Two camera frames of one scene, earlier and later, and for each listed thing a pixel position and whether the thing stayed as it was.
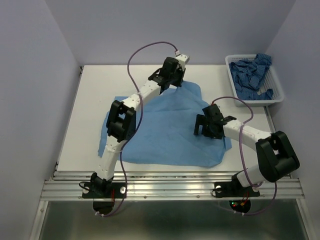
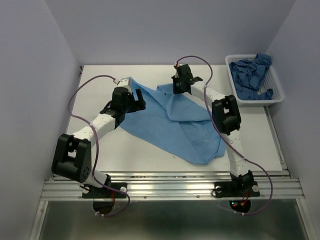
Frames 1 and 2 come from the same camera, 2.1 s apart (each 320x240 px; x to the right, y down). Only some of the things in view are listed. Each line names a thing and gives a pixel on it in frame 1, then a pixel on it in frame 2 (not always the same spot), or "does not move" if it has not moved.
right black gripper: x=201 y=119 to x=175 y=90
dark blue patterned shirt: x=248 y=76 does not move
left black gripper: x=181 y=72 to x=139 y=105
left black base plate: x=104 y=190 does not move
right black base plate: x=233 y=189 does not move
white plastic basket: x=270 y=81 does not move
